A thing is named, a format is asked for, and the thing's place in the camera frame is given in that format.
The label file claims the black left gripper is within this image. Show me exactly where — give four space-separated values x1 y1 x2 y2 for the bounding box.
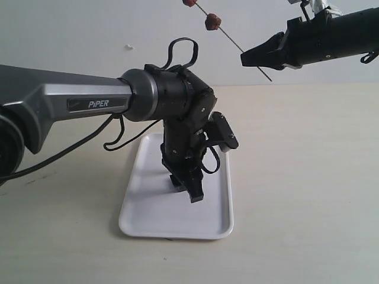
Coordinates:
161 118 208 204

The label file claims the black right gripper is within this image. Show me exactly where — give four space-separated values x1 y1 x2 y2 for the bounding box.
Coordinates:
240 17 314 70

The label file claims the dark red fruit piece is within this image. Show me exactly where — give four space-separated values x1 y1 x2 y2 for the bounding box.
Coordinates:
204 13 222 31

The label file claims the thin metal skewer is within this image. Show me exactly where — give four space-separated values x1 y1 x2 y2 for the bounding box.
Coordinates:
194 0 273 82

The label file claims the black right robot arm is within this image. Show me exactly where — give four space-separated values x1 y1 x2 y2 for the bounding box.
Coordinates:
240 8 378 70

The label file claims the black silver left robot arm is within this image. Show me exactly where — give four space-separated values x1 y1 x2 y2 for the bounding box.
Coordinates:
1 64 217 202

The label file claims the white rectangular plastic tray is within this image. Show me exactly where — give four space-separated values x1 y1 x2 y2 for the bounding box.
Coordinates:
118 133 234 240

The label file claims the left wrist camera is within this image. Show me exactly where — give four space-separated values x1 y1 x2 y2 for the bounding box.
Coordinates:
203 111 239 153

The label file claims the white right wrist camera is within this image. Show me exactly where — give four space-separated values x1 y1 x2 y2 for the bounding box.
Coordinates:
288 0 343 22

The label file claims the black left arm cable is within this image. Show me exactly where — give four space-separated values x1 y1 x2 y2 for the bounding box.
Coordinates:
0 37 221 186

